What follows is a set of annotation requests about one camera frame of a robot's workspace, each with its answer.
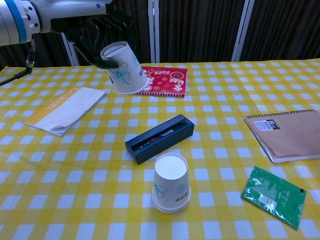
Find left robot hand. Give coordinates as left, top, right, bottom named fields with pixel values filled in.
left=65, top=9, right=134, bottom=70

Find paper cup with line mark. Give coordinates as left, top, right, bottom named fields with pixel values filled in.
left=99, top=41, right=150, bottom=95

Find dark ribbed partition panel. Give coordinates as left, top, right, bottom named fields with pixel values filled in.
left=241, top=0, right=320, bottom=61
left=159, top=0, right=247, bottom=63
left=74, top=0, right=151, bottom=65
left=0, top=32, right=73, bottom=68

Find yellow white Lexicon booklet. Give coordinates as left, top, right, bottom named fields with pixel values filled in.
left=23, top=86, right=108, bottom=137

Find red 2025 spiral calendar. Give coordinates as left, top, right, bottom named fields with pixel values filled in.
left=134, top=66, right=188, bottom=99

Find dark blue long box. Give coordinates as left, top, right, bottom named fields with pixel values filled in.
left=124, top=114, right=195, bottom=165

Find yellow checkered tablecloth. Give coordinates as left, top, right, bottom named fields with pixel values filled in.
left=0, top=58, right=320, bottom=240

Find brown kraft spiral notebook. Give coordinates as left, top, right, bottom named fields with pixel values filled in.
left=244, top=109, right=320, bottom=165

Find green foil sachet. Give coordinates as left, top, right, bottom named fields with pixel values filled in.
left=240, top=165, right=307, bottom=231

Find white partition frame post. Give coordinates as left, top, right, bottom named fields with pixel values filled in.
left=231, top=0, right=256, bottom=62
left=61, top=32, right=81, bottom=67
left=148, top=0, right=161, bottom=64

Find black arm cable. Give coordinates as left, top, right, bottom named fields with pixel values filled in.
left=0, top=41, right=36, bottom=86

